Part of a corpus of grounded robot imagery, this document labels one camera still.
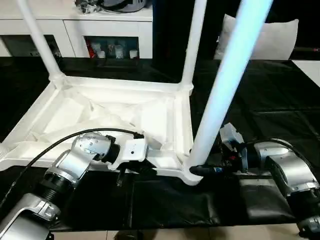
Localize white plastic table leg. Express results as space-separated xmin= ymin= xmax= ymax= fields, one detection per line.
xmin=16 ymin=0 xmax=68 ymax=88
xmin=188 ymin=0 xmax=275 ymax=174
xmin=179 ymin=0 xmax=209 ymax=93
xmin=0 ymin=143 xmax=11 ymax=164

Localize black padded mat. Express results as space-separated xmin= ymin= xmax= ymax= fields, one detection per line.
xmin=0 ymin=56 xmax=320 ymax=231

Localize white flat board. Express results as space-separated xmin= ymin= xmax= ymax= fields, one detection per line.
xmin=291 ymin=59 xmax=320 ymax=89

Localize small red item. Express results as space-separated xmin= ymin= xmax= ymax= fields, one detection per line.
xmin=86 ymin=43 xmax=97 ymax=59

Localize grey pillow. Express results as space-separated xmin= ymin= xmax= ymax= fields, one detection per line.
xmin=213 ymin=13 xmax=300 ymax=61

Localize black cabinet with yellow label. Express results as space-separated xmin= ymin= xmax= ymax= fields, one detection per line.
xmin=151 ymin=0 xmax=226 ymax=61

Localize white cabinet with glass doors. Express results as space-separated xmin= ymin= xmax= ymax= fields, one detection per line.
xmin=0 ymin=0 xmax=154 ymax=60

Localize dark round object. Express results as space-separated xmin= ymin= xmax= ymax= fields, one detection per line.
xmin=102 ymin=0 xmax=153 ymax=13

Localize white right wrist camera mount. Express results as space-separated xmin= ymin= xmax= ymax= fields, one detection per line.
xmin=220 ymin=123 xmax=249 ymax=174

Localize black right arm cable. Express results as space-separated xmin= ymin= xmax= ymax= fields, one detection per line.
xmin=241 ymin=138 xmax=320 ymax=183

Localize black tangled straps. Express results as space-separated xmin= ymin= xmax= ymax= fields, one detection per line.
xmin=74 ymin=0 xmax=104 ymax=15

